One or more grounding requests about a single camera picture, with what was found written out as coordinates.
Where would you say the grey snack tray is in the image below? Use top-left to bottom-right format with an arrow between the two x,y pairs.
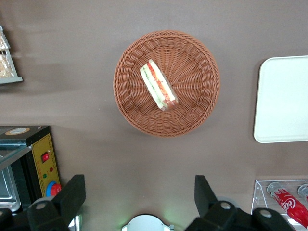
0,24 -> 24,85

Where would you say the clear acrylic bottle rack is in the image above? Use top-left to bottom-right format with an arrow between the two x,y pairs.
250,179 -> 308,231

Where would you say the round brown wicker basket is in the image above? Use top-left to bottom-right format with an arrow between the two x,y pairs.
113,30 -> 221,138

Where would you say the beige plastic tray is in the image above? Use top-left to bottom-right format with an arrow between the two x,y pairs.
253,55 -> 308,144

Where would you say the steel pan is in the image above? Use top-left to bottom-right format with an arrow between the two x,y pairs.
0,165 -> 21,213

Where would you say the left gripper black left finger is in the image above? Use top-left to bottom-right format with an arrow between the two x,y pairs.
27,174 -> 86,231

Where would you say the black food warmer machine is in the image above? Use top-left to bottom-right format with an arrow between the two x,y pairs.
0,125 -> 82,231

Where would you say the triangle sandwich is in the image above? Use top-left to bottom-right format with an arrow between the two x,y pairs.
140,59 -> 179,112

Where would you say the clear bag of snacks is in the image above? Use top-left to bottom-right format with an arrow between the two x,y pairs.
0,53 -> 15,79

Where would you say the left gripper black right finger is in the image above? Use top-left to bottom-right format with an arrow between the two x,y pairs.
185,175 -> 251,231

